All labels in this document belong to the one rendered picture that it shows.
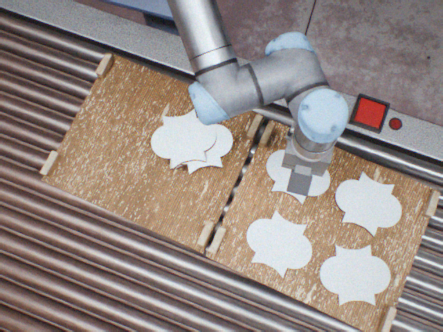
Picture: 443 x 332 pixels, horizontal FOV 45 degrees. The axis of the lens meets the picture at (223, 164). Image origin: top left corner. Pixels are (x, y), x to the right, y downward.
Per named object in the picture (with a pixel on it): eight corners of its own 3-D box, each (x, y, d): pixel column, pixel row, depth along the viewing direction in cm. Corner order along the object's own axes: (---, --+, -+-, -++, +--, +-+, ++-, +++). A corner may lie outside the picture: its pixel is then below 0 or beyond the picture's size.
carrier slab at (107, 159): (111, 54, 131) (110, 52, 130) (265, 117, 126) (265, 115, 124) (42, 181, 123) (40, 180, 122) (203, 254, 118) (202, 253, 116)
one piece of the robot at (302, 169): (277, 173, 92) (271, 192, 108) (327, 186, 91) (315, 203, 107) (292, 110, 95) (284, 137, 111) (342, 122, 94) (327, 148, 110)
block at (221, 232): (219, 227, 118) (219, 225, 115) (227, 230, 118) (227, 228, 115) (208, 252, 116) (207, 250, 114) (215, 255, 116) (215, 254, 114)
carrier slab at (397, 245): (269, 121, 125) (270, 119, 124) (437, 192, 120) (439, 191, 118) (205, 256, 118) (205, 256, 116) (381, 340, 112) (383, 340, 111)
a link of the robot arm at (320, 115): (337, 75, 82) (360, 124, 80) (326, 101, 93) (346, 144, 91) (290, 92, 82) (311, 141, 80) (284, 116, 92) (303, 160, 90)
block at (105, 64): (109, 56, 129) (106, 50, 127) (115, 59, 129) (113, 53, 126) (97, 77, 128) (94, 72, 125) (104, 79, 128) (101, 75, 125)
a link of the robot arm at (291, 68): (243, 45, 86) (267, 104, 84) (307, 21, 87) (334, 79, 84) (244, 66, 94) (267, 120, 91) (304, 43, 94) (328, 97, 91)
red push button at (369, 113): (360, 99, 127) (361, 97, 125) (384, 107, 126) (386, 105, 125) (352, 122, 125) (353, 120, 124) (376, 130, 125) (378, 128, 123)
